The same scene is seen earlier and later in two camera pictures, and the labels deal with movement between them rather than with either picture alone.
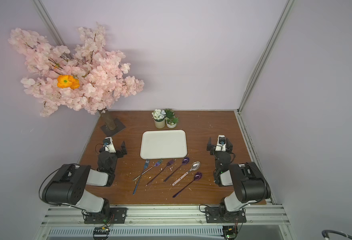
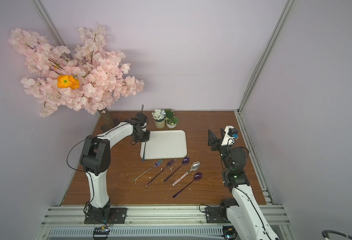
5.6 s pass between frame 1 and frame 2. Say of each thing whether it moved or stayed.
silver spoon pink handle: stayed
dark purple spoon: stayed
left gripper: moved
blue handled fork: moved
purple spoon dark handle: stayed
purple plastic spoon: stayed
